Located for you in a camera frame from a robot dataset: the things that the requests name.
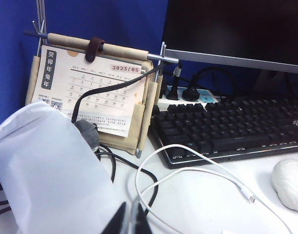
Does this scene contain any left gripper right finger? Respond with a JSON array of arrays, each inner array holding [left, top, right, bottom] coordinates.
[[133, 202, 153, 234]]

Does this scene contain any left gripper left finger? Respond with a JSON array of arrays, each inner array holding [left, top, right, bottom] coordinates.
[[100, 201, 130, 234]]

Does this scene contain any white plastic bag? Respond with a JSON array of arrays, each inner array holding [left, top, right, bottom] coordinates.
[[0, 101, 130, 234]]

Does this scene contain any beige canvas calendar stand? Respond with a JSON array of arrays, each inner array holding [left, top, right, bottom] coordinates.
[[24, 20, 180, 159]]

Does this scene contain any grey black desk device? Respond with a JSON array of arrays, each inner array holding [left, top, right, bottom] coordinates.
[[73, 119, 100, 153]]

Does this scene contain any black mechanical keyboard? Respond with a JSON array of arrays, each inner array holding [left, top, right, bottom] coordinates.
[[150, 97, 298, 170]]

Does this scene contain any white power strip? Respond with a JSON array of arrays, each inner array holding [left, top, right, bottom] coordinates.
[[158, 85, 227, 110]]

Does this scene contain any paper desk calendar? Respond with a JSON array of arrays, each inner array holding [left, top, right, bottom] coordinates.
[[34, 44, 146, 137]]

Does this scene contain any white brain stress ball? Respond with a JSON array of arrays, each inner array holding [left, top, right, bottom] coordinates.
[[271, 158, 298, 212]]

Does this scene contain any grey monitor stand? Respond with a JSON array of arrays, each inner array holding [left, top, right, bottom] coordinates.
[[255, 69, 288, 92]]

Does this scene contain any black computer monitor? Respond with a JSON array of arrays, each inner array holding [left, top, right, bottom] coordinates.
[[162, 0, 298, 75]]

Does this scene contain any dark cable on table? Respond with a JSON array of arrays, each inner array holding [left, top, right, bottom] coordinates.
[[95, 143, 159, 215]]

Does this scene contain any white charger cable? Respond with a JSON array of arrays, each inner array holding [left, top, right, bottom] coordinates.
[[127, 143, 293, 234]]

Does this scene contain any black cable with ferrite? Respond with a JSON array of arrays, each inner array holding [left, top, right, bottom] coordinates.
[[71, 60, 184, 122]]

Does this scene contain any black looped plug cable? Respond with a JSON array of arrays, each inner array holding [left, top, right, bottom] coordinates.
[[182, 67, 235, 101]]

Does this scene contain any aluminium partition post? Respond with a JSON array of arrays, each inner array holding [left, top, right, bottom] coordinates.
[[36, 0, 47, 58]]

